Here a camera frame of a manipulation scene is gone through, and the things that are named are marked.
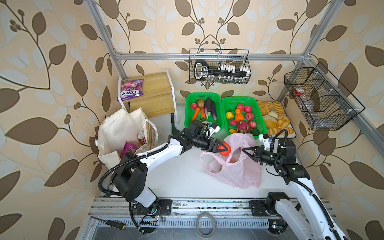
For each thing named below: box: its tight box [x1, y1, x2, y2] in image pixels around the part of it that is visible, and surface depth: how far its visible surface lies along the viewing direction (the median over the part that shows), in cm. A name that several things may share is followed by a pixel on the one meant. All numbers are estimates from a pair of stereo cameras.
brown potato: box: [197, 98, 205, 108], surface depth 117 cm
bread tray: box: [257, 100, 297, 139], surface depth 107 cm
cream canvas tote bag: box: [95, 107, 146, 173], surface depth 81 cm
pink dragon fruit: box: [237, 120, 251, 134], surface depth 98 cm
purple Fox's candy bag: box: [117, 79, 144, 102], surface depth 82 cm
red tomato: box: [217, 141, 231, 157], surface depth 72 cm
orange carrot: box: [192, 107, 201, 121], surface depth 115 cm
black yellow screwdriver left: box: [90, 216, 126, 231], surface depth 71 cm
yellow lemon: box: [226, 111, 234, 119], surface depth 110 cm
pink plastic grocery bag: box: [200, 133, 262, 190], surface depth 74 cm
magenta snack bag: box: [120, 140, 138, 159], surface depth 82 cm
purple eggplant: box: [211, 100, 217, 122], surface depth 114 cm
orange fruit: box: [235, 108, 244, 122], surface depth 109 cm
